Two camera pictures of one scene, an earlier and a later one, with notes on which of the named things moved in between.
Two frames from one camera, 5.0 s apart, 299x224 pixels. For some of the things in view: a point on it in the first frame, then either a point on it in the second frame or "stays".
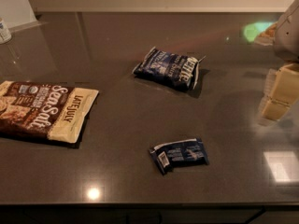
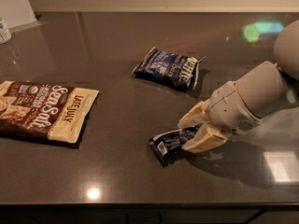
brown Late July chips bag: [43, 110] stays
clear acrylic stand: [16, 9] stays
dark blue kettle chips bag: [170, 70] stays
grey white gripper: [288, 36] to [226, 108]
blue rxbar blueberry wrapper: [180, 153] to [167, 145]
